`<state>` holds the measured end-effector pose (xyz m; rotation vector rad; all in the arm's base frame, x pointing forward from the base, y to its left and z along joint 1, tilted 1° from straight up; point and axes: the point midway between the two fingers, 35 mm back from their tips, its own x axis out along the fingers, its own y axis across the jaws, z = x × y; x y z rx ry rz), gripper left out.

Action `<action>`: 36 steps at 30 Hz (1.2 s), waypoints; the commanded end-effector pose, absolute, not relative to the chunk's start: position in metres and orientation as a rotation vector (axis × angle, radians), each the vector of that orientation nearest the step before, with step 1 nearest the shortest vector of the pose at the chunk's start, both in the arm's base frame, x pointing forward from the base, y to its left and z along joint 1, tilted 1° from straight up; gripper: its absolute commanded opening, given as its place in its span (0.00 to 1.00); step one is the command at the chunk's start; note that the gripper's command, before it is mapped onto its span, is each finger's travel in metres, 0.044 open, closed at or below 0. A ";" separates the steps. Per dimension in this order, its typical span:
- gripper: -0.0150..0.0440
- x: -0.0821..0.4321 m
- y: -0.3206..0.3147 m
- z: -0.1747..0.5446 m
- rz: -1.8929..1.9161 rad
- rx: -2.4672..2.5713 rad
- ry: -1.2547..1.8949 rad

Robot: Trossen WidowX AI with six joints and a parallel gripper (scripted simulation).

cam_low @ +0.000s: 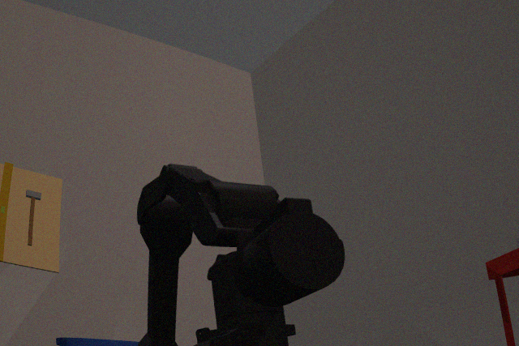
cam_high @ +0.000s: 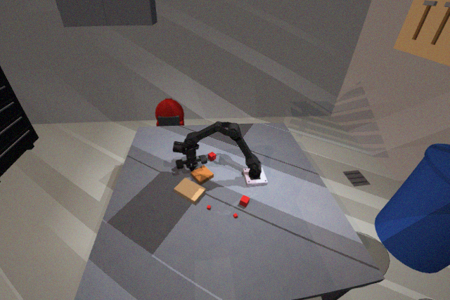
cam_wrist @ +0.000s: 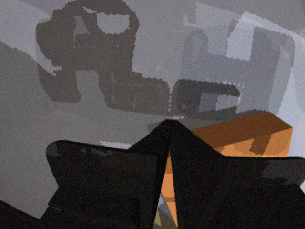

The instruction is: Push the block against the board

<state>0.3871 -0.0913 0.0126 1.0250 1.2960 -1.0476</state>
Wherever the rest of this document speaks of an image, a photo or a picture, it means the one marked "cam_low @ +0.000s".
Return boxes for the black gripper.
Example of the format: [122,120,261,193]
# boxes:
[210,312,296,346]

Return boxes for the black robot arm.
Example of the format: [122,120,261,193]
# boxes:
[137,164,345,346]

